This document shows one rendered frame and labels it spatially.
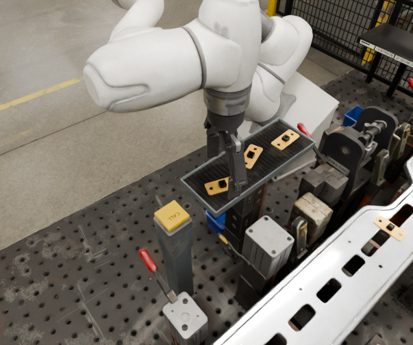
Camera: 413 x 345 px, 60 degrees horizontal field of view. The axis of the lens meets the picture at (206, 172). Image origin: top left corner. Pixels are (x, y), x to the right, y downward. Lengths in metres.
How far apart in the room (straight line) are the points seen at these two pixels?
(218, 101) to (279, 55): 0.72
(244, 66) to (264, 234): 0.43
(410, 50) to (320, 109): 0.55
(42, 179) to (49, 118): 0.65
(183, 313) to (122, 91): 0.51
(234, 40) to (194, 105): 2.42
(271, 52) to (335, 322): 0.88
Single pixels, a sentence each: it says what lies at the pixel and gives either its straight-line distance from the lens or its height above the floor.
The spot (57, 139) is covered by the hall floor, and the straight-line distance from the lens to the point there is 2.90.
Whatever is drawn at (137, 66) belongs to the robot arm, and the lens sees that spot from 0.53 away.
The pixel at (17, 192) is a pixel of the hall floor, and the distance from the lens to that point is 2.65.
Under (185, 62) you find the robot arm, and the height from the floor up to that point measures 1.56.
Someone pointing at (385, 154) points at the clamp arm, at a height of 1.10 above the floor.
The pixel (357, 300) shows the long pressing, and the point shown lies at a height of 1.00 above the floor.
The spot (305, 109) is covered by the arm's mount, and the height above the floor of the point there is 0.94.
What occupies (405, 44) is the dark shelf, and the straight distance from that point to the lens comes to 1.90.
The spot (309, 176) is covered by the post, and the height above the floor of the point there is 1.10.
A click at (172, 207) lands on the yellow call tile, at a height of 1.16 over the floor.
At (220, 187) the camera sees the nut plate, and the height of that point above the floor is 1.16.
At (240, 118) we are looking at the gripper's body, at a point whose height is 1.40.
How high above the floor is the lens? 1.85
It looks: 49 degrees down
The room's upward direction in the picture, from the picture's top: straight up
